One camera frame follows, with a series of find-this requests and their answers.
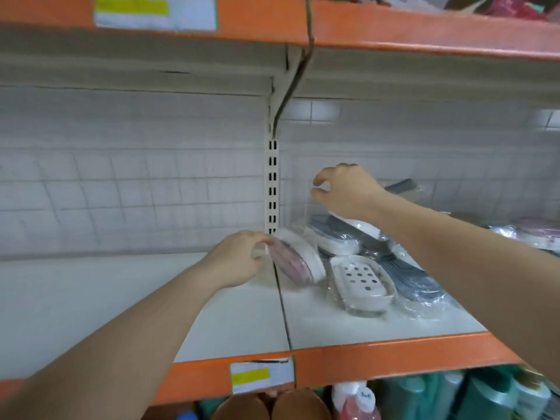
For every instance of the orange metal store shelving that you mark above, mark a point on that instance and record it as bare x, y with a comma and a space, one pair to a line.
394, 354

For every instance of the white perforated soap dish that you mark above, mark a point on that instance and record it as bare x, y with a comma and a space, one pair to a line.
363, 284

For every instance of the person's left forearm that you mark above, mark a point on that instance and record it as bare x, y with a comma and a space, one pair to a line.
114, 354

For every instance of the person's left hand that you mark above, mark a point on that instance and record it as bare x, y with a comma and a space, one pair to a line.
232, 259

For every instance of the blue grey lid plastic box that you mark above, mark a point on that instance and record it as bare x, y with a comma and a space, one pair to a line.
319, 230

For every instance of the yellow shelf price label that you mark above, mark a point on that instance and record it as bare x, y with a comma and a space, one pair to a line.
262, 375
156, 8

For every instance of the brown can orange lid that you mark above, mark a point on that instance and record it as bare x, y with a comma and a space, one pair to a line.
302, 406
241, 408

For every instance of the person's right hand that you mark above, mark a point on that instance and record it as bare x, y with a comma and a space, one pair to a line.
354, 192

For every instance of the pink plastic bottle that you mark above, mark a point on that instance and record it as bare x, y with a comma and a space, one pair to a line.
359, 402

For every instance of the person's right forearm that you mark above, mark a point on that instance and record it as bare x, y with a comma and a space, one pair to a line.
472, 275

